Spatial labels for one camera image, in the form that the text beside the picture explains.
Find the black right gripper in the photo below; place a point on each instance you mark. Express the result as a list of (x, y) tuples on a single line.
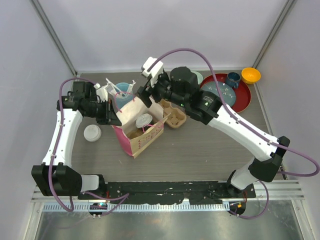
[(153, 90)]

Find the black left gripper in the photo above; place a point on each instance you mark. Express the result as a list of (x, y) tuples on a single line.
[(110, 117)]

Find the black paper coffee cup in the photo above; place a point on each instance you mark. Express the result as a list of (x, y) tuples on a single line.
[(145, 127)]

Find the pink kraft paper bag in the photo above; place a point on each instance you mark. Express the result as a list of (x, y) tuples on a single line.
[(128, 115)]

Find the brown cardboard cup carrier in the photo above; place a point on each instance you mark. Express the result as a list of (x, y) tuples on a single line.
[(175, 118)]

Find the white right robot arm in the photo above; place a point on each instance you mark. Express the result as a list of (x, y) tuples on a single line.
[(180, 87)]

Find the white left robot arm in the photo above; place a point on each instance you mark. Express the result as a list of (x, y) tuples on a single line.
[(55, 173)]

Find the light blue straw cup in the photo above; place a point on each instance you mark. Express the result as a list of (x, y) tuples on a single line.
[(122, 102)]

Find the mint green ceramic bowl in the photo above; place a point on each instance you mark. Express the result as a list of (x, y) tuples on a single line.
[(199, 76)]

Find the dark blue ceramic plate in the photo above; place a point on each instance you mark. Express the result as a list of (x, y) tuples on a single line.
[(227, 92)]

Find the dark blue ceramic mug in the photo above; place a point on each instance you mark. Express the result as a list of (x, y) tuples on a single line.
[(233, 79)]

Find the red round tray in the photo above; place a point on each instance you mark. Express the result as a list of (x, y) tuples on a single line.
[(243, 93)]

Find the orange bowl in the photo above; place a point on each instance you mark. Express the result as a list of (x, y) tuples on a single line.
[(250, 75)]

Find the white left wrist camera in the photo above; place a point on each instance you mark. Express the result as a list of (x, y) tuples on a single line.
[(102, 91)]

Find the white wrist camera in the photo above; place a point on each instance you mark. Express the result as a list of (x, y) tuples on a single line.
[(151, 69), (102, 91)]

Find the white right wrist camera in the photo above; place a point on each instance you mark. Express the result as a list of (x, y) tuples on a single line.
[(151, 69)]

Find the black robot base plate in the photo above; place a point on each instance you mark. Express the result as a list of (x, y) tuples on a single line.
[(172, 192)]

